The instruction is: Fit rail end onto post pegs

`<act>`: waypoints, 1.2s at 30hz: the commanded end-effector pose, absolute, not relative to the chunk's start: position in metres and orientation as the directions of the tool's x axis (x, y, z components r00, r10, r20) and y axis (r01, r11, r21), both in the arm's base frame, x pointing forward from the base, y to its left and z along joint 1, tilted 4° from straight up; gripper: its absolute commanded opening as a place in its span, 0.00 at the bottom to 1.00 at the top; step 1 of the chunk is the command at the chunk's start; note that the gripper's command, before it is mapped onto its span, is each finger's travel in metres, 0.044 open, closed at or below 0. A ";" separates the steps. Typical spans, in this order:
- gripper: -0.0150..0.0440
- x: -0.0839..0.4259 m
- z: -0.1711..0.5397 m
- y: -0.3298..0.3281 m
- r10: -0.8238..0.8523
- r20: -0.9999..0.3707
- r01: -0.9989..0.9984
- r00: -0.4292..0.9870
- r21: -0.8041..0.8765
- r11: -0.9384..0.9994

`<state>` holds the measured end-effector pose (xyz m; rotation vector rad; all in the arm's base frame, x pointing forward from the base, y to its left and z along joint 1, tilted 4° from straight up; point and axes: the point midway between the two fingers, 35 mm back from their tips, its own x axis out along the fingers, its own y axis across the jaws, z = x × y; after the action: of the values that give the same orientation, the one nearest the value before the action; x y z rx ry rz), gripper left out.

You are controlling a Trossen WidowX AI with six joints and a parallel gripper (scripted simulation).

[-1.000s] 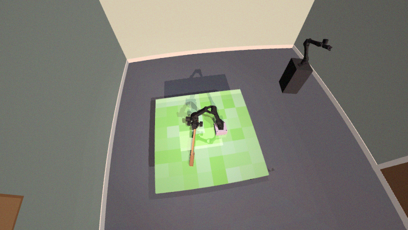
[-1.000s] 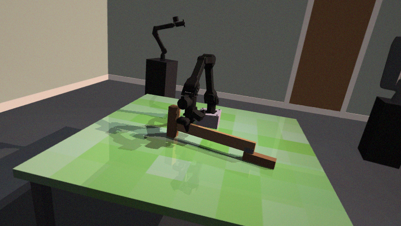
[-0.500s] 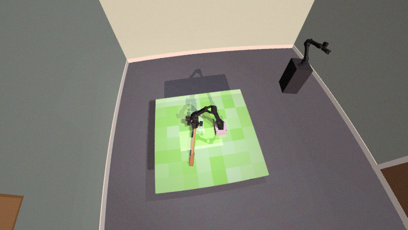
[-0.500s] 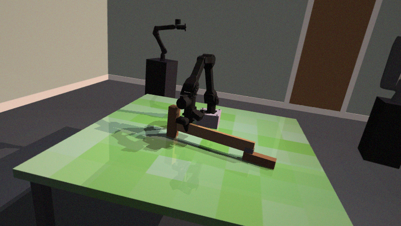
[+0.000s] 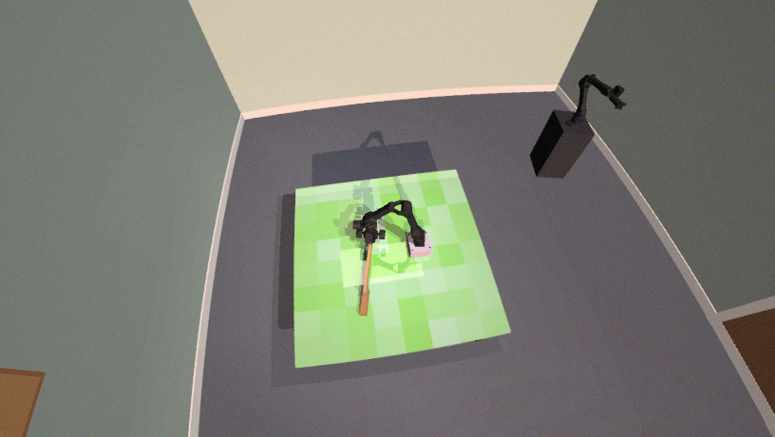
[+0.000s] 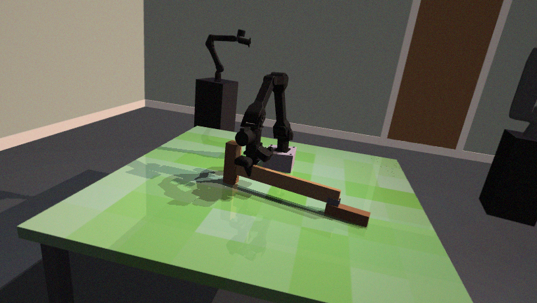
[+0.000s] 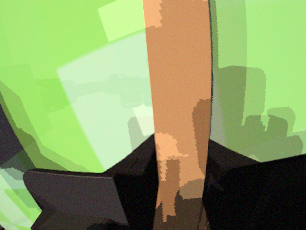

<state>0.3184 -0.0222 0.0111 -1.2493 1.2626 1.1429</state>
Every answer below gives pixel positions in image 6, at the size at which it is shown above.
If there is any long brown wooden rail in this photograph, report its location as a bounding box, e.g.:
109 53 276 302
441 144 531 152
236 165 341 202

